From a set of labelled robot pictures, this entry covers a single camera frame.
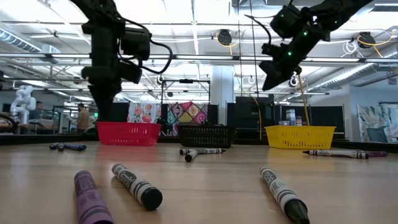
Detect long ceiling light bar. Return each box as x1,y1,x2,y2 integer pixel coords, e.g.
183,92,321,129
0,52,398,65

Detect black metal stand frame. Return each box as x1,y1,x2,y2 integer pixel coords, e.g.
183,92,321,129
160,78,211,125

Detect grey ceiling duct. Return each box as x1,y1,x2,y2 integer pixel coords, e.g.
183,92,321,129
0,27,43,54

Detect geometric patterned quilt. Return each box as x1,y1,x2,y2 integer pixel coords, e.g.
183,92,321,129
166,101,208,137

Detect stacked storage boxes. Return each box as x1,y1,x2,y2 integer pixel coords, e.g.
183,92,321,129
285,108,303,126

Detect yellow cable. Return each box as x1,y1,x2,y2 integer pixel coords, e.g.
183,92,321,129
297,73,311,127
251,95,263,140

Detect black aluminium table frame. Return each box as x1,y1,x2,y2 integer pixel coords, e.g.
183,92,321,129
0,133,398,154

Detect white building column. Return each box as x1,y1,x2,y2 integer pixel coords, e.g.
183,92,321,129
210,65,234,126

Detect person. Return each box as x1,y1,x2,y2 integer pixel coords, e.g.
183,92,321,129
30,101,44,124
76,103,90,133

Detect black cabinet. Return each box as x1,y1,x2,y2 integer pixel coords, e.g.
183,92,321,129
226,96,275,140

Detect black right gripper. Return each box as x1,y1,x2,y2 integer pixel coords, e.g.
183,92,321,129
259,26,331,91

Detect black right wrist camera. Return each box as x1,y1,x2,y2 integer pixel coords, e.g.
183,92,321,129
269,4,305,39

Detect black plastic basket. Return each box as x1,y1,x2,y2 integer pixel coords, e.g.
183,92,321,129
178,124,236,149

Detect black left camera cable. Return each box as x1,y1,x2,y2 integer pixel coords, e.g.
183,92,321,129
123,17,174,75

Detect black right camera cable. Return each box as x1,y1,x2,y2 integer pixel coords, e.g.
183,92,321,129
244,14,273,46

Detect teal patterned cloth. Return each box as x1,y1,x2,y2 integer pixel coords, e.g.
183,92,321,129
356,102,398,143

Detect black partition panel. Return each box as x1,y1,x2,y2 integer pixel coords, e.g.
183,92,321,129
110,101,130,123
275,105,345,140

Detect silver ceiling duct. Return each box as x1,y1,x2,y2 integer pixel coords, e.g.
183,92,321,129
306,62,398,93

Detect yellow plastic basket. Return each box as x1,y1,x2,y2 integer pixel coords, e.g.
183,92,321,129
264,125,336,150

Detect floral patterned cloth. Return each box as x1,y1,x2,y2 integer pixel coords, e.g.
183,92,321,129
127,102,162,124

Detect thin black cable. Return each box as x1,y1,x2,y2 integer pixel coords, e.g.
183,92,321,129
236,0,244,97
249,0,261,99

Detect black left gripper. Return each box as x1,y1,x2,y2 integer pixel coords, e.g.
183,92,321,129
81,29,143,122

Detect black crayon white wrapper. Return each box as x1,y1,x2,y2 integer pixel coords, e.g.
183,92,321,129
179,147,227,156
111,163,164,211
259,165,311,224
184,149,199,163
302,149,369,160

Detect red plastic basket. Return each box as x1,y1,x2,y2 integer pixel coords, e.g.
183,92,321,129
95,121,162,146

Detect black camera cable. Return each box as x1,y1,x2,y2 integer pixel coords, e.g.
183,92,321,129
123,17,174,75
244,14,273,46

